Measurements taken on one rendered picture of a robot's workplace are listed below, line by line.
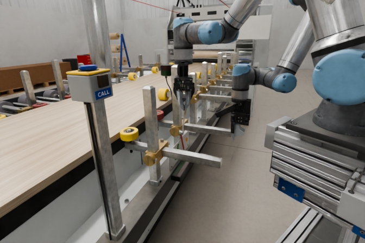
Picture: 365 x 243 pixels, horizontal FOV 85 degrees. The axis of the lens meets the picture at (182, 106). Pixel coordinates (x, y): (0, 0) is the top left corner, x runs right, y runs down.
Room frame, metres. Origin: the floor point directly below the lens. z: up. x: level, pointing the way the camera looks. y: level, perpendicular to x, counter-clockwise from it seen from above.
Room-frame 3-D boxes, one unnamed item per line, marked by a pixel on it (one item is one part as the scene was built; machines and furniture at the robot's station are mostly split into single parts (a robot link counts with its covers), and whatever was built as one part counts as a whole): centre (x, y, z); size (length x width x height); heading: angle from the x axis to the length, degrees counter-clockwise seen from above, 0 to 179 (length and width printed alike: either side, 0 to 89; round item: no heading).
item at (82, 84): (0.48, 0.22, 1.18); 0.07 x 0.07 x 0.08; 68
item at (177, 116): (0.95, 0.03, 0.93); 0.03 x 0.03 x 0.48; 68
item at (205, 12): (3.83, -0.57, 0.95); 1.65 x 0.70 x 1.90; 68
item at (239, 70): (0.88, -0.26, 1.12); 0.09 x 0.08 x 0.11; 99
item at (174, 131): (0.98, 0.02, 0.85); 0.13 x 0.06 x 0.05; 158
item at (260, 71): (0.88, -0.36, 1.12); 0.11 x 0.11 x 0.08; 9
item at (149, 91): (0.72, 0.12, 0.89); 0.03 x 0.03 x 0.48; 68
